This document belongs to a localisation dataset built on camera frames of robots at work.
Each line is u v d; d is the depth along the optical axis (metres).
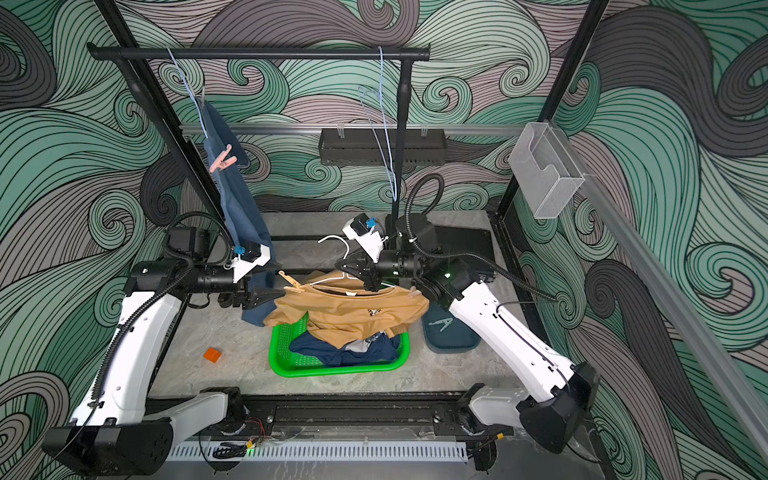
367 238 0.53
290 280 0.67
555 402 0.37
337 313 0.72
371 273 0.53
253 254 0.54
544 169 0.78
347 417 0.74
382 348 0.79
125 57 0.55
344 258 0.59
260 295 0.58
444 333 0.88
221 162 0.59
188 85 0.85
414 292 0.65
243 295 0.57
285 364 0.81
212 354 0.82
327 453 0.76
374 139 0.93
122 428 0.35
